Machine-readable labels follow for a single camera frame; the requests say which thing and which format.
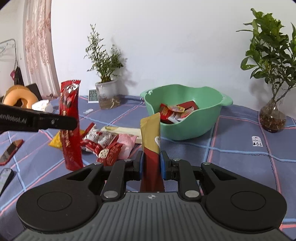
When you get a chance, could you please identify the yellow chip bag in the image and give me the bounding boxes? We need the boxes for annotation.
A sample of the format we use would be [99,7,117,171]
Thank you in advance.
[49,130,86,149]

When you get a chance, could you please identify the gold and red long packet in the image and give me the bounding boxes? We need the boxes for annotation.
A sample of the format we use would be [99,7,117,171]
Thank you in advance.
[140,113,165,192]

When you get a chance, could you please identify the red long snack packet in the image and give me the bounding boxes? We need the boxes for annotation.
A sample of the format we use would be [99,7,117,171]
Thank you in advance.
[59,80,83,171]

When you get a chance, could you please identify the white red jujube snack bag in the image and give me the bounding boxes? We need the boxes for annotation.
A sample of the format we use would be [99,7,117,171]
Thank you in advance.
[80,123,118,157]

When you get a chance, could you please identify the cream long snack packet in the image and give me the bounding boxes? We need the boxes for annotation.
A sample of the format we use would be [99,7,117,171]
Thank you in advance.
[101,126,142,145]

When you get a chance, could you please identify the red snacks in bowl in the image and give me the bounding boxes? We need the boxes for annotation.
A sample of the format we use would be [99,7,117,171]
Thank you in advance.
[159,101,199,124]

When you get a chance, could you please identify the white tissue box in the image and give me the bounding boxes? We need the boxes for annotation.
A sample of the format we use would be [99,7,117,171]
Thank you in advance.
[32,99,54,113]

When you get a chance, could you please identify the red square snack packet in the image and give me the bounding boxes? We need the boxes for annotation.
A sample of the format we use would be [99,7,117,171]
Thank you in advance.
[97,142,123,166]

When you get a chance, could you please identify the donut shaped cushion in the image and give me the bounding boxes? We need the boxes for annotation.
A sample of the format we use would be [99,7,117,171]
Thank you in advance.
[2,85,39,109]

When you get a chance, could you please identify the pale pink snack packet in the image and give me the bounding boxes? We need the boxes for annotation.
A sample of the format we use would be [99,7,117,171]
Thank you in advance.
[117,133,137,160]

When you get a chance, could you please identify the smartphone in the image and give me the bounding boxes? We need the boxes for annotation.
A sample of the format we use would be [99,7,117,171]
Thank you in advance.
[0,139,24,166]

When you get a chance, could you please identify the white digital clock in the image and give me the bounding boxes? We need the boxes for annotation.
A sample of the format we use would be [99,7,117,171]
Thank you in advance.
[88,89,99,103]

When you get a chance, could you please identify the black remote control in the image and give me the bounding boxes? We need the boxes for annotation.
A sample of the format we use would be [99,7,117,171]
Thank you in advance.
[0,168,14,196]

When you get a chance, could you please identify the pink floral curtain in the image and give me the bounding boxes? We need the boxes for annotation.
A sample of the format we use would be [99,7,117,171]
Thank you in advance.
[23,0,60,98]

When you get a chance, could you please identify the blue plaid tablecloth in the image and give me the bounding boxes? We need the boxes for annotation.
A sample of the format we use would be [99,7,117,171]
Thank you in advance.
[0,93,296,240]

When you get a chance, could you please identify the green plastic bowl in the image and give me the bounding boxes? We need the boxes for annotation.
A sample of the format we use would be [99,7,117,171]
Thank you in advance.
[140,84,233,141]

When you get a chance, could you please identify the white care label tag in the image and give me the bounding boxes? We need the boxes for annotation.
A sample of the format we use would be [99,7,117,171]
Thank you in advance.
[252,136,263,147]

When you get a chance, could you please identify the feathery plant in clear pot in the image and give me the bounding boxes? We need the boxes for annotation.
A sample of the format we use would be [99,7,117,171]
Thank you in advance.
[84,24,123,109]

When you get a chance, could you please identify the leafy plant in glass vase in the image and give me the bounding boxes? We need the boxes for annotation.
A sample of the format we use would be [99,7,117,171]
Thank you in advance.
[240,8,295,133]

